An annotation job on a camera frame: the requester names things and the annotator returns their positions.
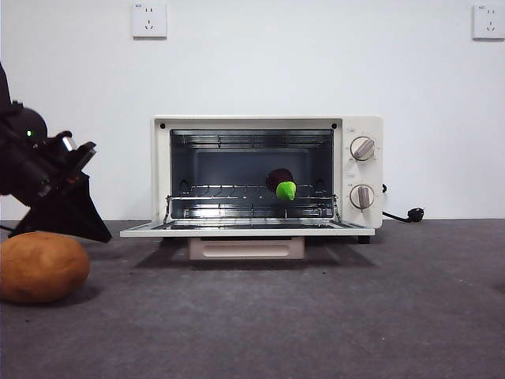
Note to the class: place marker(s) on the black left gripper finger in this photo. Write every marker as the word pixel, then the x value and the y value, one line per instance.
pixel 81 201
pixel 55 223

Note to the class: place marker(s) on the purple eggplant with green stem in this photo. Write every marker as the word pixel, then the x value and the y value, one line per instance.
pixel 286 189

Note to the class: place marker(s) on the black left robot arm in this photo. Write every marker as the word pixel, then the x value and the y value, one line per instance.
pixel 23 166

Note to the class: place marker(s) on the white toaster oven body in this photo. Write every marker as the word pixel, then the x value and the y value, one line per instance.
pixel 161 177

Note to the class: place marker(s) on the round oven timer knob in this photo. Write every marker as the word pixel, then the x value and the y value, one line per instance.
pixel 362 196

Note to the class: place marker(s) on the round oven temperature knob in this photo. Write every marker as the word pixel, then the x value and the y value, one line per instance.
pixel 363 148

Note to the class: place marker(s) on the brown potato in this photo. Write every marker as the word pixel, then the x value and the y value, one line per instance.
pixel 39 268

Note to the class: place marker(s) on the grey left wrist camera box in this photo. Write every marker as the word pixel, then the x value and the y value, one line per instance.
pixel 69 143

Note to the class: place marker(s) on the white wall socket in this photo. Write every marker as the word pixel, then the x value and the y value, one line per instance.
pixel 489 21
pixel 150 21

